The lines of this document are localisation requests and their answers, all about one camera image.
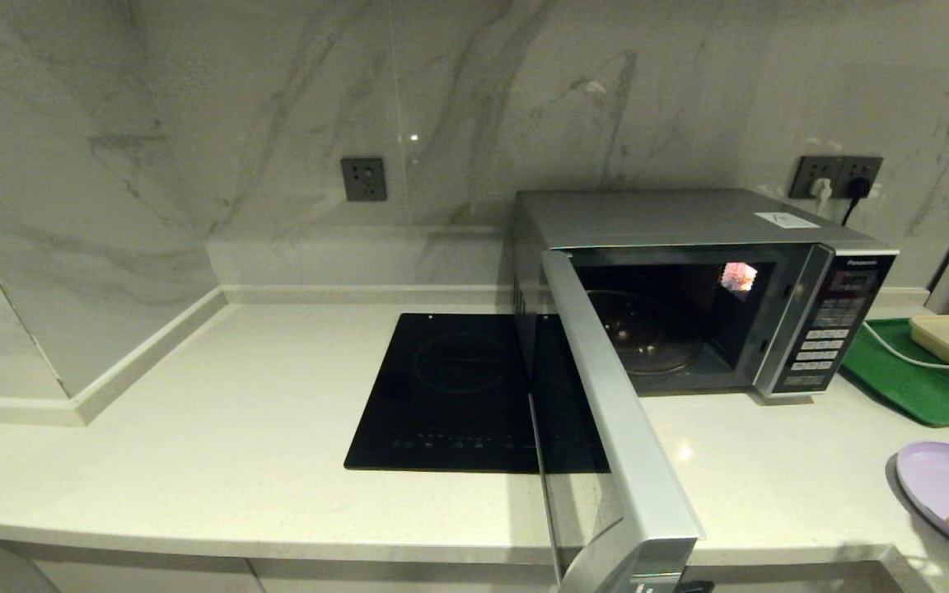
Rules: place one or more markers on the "green tray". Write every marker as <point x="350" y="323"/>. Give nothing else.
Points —
<point x="903" y="387"/>

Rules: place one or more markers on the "white power plug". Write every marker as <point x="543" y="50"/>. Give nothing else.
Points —
<point x="820" y="189"/>

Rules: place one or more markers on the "black glass microwave door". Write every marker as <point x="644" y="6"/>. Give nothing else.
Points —
<point x="631" y="445"/>

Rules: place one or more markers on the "grey single wall socket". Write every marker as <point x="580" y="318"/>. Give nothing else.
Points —
<point x="363" y="179"/>

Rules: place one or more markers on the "black induction cooktop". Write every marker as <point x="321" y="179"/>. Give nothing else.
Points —
<point x="441" y="395"/>

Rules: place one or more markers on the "black power plug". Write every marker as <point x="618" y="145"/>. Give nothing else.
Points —
<point x="857" y="188"/>

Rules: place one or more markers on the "silver microwave oven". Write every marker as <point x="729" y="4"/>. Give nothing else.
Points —
<point x="656" y="218"/>

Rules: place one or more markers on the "grey double wall socket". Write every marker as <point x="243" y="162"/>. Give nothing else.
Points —
<point x="837" y="167"/>

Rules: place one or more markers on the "white paper sheet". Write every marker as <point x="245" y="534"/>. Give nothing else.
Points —
<point x="786" y="220"/>

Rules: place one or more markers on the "purple plate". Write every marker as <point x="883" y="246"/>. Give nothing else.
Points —
<point x="936" y="482"/>

